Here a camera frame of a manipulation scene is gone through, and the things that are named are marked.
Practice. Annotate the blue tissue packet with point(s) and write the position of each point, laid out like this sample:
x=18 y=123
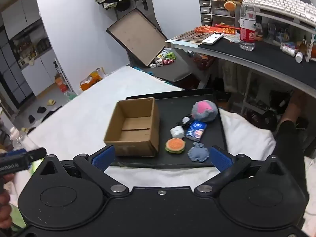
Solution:
x=196 y=130

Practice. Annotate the white keyboard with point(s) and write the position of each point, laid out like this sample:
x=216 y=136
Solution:
x=279 y=2

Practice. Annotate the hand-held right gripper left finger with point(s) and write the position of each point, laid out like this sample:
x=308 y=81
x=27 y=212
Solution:
x=103 y=157

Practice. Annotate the brown patterned board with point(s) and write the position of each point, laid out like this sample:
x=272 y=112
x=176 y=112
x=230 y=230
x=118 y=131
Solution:
x=190 y=37

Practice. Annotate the orange plush toy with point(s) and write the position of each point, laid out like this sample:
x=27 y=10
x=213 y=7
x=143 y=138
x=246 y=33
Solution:
x=230 y=6

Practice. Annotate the white remote control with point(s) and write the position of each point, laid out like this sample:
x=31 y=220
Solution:
x=213 y=39

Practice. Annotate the black white stitched plush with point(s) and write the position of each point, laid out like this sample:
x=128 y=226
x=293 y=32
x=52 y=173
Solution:
x=185 y=121

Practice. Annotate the grey cushion stool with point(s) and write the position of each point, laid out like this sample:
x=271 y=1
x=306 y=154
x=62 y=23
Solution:
x=172 y=70

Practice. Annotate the red toy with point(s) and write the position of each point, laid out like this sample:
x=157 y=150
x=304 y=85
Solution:
x=168 y=61

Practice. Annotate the black desk mat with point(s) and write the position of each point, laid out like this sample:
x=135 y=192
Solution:
x=261 y=56

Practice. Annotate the white kitchen cabinets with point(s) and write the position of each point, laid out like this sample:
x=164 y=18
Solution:
x=37 y=71

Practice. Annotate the red plastic basket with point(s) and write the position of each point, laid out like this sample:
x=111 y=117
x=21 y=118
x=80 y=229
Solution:
x=201 y=63

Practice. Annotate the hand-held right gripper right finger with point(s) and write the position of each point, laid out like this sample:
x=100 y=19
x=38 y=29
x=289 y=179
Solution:
x=221 y=158

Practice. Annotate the yellow slipper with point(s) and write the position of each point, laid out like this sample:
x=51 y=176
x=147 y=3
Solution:
x=51 y=102

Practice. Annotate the black slipper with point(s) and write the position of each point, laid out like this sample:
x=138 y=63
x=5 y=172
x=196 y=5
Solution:
x=42 y=109
x=31 y=119

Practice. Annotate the small white bottle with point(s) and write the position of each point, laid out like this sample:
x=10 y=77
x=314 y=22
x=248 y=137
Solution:
x=299 y=57

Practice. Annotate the grey-blue fabric plush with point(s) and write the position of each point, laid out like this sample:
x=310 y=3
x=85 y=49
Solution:
x=198 y=152

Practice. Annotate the person's left hand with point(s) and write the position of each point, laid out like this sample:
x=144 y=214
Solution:
x=5 y=209

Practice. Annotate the black tray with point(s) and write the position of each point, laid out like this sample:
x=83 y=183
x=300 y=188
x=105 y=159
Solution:
x=172 y=108

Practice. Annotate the white green can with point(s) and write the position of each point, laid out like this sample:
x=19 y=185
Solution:
x=161 y=55

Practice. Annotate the white monitor riser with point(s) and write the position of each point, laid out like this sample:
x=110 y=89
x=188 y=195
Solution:
x=284 y=18

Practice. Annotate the grey drawer organizer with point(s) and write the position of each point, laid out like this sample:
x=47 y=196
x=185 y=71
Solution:
x=209 y=14

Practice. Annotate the white tissue packet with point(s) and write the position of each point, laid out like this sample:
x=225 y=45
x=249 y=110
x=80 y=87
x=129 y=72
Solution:
x=177 y=132

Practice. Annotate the clear plastic bottle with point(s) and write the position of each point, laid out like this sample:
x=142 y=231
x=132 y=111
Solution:
x=19 y=139

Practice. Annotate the grey plush ball pink star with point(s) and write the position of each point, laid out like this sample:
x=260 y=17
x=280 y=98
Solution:
x=205 y=111

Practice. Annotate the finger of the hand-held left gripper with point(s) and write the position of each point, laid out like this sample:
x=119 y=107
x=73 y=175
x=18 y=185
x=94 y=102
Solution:
x=22 y=159

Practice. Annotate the red snack packet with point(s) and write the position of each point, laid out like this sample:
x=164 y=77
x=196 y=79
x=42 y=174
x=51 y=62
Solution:
x=214 y=29

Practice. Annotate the green toy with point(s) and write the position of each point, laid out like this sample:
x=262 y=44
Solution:
x=171 y=54

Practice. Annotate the hamburger plush toy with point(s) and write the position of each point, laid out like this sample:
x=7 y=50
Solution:
x=175 y=146

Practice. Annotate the clear water bottle red label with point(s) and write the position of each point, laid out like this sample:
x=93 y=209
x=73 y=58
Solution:
x=247 y=24

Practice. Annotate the person's leg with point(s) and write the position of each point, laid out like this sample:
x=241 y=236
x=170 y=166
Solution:
x=287 y=133

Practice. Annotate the white desk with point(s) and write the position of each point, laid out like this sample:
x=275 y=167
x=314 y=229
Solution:
x=271 y=75

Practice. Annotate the brown framed board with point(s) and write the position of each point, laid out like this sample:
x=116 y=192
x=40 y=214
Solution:
x=137 y=34

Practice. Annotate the brown cardboard box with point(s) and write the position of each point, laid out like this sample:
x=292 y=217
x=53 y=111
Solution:
x=134 y=144

